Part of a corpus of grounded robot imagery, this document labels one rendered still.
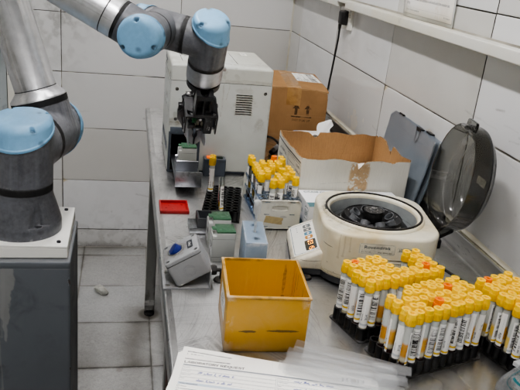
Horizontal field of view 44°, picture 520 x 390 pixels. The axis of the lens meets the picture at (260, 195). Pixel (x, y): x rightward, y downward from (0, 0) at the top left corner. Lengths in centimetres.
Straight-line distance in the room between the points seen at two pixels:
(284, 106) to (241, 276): 113
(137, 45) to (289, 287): 50
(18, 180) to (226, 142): 68
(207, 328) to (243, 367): 13
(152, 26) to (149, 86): 193
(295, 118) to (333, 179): 66
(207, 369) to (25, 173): 53
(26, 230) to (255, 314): 51
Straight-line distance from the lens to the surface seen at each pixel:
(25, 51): 138
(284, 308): 100
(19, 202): 129
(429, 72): 170
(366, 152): 182
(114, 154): 314
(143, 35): 114
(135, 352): 254
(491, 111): 144
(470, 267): 146
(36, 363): 141
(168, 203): 155
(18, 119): 128
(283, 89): 215
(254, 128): 177
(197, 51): 127
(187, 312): 112
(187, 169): 166
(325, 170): 153
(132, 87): 305
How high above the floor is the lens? 146
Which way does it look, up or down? 21 degrees down
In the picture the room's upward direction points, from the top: 6 degrees clockwise
